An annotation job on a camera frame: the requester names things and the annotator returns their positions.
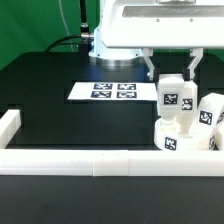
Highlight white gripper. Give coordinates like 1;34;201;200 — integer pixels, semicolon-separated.
102;0;224;82

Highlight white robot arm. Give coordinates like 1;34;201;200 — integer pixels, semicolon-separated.
90;0;224;80

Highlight white paper marker sheet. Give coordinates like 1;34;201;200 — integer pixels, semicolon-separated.
68;82;157;101

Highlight white U-shaped fence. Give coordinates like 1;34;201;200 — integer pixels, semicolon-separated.
0;109;224;177

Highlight black cable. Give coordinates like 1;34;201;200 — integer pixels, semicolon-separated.
44;0;96;54

